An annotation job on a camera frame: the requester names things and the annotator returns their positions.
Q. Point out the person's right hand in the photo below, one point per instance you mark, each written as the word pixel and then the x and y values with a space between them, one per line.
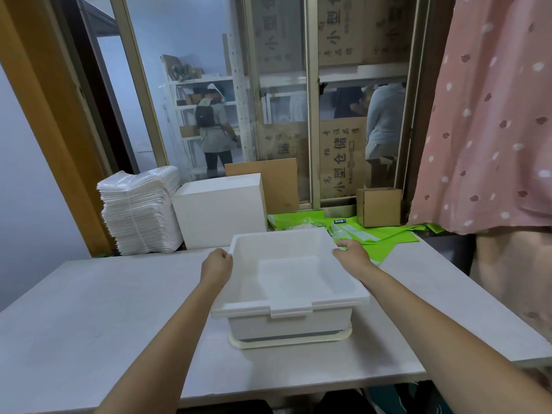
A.
pixel 356 258

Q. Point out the person's left hand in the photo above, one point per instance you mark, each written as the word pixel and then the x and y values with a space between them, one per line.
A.
pixel 215 269

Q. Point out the person's right fingers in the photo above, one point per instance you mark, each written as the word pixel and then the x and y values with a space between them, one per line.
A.
pixel 345 246

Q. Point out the person's left fingers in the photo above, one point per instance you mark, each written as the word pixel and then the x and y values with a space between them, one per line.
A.
pixel 224 255

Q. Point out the white plastic bin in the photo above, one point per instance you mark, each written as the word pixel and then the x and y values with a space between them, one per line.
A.
pixel 284 275

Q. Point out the person's right forearm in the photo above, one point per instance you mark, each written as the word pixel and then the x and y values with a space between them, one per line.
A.
pixel 431 331

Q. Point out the person's left forearm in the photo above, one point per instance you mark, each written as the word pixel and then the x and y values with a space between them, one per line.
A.
pixel 172 353

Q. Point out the clear plastic packet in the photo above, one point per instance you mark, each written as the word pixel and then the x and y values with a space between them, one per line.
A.
pixel 351 231

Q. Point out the white foam box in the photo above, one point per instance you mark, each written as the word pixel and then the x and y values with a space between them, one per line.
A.
pixel 220 215

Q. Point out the green plastic bags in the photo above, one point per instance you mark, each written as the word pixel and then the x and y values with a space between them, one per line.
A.
pixel 388 237

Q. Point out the small open cardboard box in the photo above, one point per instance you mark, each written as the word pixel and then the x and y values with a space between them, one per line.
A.
pixel 379 209

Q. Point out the large printed cardboard box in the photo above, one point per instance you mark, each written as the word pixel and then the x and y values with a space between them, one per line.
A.
pixel 340 30
pixel 278 34
pixel 340 159

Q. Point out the plain brown cardboard sheet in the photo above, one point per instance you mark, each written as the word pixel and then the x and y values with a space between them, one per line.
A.
pixel 280 185

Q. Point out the stack of white foam trays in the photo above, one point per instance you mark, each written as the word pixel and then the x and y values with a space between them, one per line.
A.
pixel 138 211

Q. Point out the black backpack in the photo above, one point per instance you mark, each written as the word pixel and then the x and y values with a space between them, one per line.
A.
pixel 205 114

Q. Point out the white metal shelf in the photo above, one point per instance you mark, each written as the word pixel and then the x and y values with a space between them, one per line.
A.
pixel 185 107

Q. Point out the pink patterned curtain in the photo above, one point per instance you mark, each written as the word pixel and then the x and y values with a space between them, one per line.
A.
pixel 487 124

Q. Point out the orange wooden door frame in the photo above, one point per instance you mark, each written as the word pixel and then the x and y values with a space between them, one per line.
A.
pixel 47 103

